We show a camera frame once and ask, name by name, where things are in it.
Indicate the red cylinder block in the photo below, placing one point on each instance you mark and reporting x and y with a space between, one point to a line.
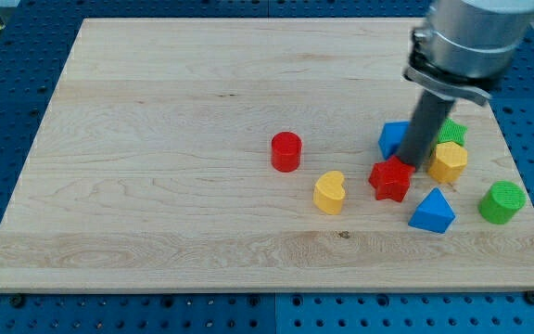
286 152

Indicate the blue cube block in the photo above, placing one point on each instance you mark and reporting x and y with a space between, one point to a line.
391 136

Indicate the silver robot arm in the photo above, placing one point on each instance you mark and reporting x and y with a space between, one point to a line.
463 48

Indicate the green star block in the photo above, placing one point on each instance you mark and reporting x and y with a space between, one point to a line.
452 131

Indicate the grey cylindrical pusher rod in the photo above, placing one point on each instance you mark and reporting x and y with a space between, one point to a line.
429 114

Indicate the yellow hexagon block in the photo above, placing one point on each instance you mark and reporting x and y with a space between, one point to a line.
447 162

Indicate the yellow heart block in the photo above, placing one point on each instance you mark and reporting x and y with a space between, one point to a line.
329 192

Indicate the blue triangle block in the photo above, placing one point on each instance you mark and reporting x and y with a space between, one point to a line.
433 214

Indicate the red star block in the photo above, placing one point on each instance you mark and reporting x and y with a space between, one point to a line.
391 179

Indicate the black bolt left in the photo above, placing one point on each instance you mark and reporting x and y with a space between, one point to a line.
17 301

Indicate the black bolt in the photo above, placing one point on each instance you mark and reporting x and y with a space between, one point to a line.
529 297
17 301

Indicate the green cylinder block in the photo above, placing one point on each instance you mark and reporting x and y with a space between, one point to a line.
502 202

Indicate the black bolt right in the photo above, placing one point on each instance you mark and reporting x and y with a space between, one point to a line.
529 297

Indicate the light wooden board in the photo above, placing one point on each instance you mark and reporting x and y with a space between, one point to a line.
151 169

